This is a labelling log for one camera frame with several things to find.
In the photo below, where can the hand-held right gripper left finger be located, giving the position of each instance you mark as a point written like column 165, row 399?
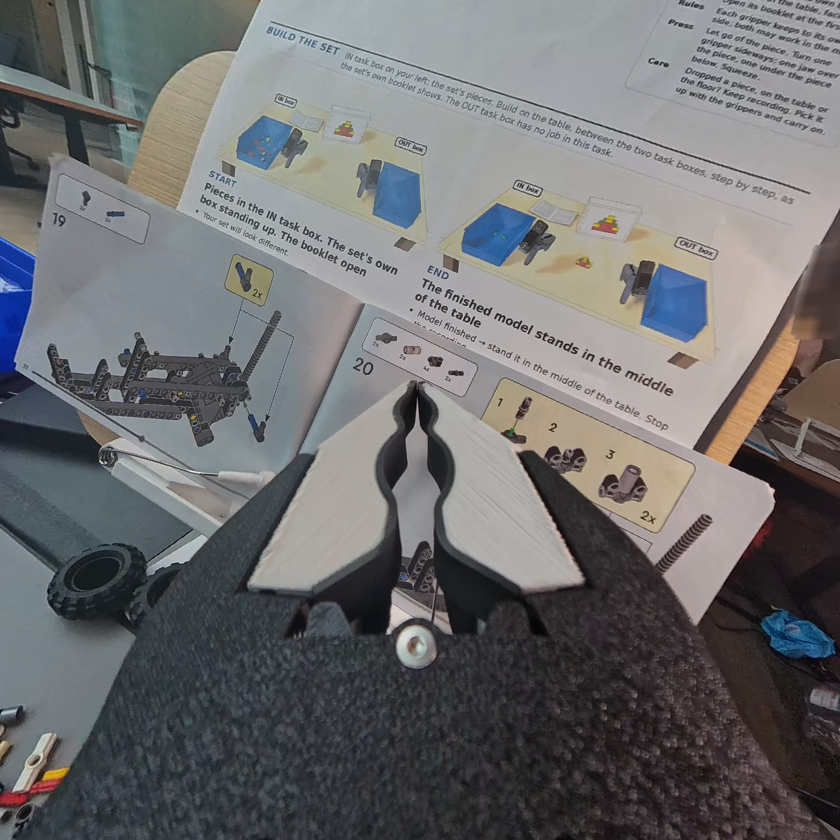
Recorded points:
column 315, row 525

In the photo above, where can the building instruction booklet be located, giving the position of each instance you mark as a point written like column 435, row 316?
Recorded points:
column 315, row 315

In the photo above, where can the printed task sheet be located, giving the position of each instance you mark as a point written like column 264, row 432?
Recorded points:
column 525, row 98

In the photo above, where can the black toy tire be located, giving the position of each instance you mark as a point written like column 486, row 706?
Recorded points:
column 65, row 590
column 141, row 604

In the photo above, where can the white wooden book stand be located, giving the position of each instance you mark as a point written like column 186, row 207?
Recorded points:
column 177, row 131

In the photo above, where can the plain blue bin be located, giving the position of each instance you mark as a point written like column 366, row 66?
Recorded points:
column 13, row 308

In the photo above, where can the blue crumpled glove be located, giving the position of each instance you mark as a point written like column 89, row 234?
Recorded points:
column 794, row 636

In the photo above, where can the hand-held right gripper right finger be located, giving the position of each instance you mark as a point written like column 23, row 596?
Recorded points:
column 512, row 525

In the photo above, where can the pile of red white pieces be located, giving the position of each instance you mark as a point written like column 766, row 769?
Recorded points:
column 39, row 754

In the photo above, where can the dark background desk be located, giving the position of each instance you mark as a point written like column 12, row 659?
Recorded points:
column 52, row 98

